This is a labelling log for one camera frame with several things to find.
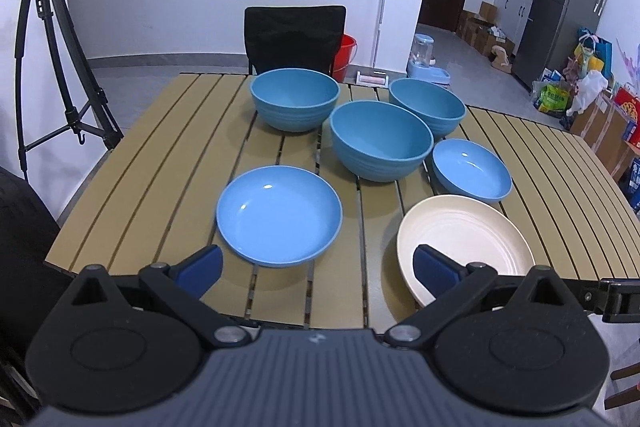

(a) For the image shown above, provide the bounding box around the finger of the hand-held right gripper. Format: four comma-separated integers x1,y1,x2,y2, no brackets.
575,278,640,324

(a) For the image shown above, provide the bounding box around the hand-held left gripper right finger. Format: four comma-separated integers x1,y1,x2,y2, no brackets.
383,244,569,351

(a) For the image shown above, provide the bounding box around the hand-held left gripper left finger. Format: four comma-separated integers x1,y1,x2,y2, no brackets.
70,245,250,351

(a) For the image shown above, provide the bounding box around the cream plate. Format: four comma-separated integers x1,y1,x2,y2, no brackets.
396,194,536,309

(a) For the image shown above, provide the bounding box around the blue plate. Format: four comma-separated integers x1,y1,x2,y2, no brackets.
215,165,344,268

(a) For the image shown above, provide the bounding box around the small shallow blue bowl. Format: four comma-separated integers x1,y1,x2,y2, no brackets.
431,138,514,215

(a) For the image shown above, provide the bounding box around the large blue ribbed bowl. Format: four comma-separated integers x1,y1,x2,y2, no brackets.
329,100,435,183
389,78,467,138
250,68,341,133

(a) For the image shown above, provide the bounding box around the blue pet food bag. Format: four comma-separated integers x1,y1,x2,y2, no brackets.
627,156,640,214

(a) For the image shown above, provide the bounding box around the dark fabric seat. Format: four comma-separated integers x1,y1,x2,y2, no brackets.
0,166,69,359

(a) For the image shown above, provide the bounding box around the large taped cardboard box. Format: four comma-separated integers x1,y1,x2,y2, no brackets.
569,89,634,173

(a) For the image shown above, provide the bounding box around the red printed box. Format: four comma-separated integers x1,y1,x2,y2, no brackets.
612,85,640,148

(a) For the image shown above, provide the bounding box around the white flat mop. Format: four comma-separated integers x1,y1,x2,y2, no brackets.
355,0,391,86

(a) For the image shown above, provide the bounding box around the green printed bag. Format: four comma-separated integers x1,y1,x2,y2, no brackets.
532,81,572,116

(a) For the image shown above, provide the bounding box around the blue pet water feeder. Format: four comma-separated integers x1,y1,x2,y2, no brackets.
405,34,452,84

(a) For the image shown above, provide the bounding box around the white plastic bag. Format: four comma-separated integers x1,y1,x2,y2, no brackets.
566,69,610,118

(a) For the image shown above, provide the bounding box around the wooden cat scratcher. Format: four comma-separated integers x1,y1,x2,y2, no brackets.
489,45,516,73

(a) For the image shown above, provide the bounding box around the red plastic bucket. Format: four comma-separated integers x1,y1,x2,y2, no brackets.
332,34,358,83

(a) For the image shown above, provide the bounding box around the low open cardboard box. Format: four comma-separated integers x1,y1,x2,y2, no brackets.
456,9,517,58

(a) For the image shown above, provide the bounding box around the blue gift bag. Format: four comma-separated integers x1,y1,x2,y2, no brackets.
572,28,615,80

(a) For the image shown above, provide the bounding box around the black fabric chair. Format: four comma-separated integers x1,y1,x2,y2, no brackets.
243,5,347,78

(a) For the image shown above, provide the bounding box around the grey refrigerator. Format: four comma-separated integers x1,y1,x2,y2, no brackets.
512,0,614,90

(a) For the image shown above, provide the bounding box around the brown wooden frame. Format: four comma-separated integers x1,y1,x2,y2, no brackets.
603,359,640,412

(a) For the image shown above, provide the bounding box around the iridescent wall decoration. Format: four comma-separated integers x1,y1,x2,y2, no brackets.
616,38,640,88

